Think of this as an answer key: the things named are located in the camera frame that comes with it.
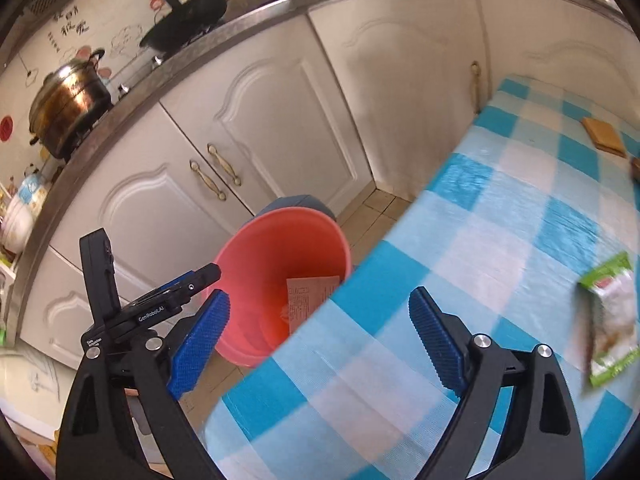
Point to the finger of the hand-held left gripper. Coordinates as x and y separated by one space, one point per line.
205 276

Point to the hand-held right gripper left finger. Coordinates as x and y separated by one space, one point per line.
200 345

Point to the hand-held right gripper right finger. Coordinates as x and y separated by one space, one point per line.
435 345

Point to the red plastic bucket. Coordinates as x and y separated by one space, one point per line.
280 245

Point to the blue checked tablecloth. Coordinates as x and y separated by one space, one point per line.
450 240

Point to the printed paper sheet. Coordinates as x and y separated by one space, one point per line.
310 295

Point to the grey plastic container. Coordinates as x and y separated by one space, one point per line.
300 202

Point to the green snack packet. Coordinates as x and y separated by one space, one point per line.
610 330

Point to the white kitchen cabinet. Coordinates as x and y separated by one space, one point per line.
280 110

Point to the steel stock pot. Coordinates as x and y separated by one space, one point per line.
65 105

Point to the black wok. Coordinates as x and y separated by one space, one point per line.
185 25

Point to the steel kitchen counter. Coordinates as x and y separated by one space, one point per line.
240 20

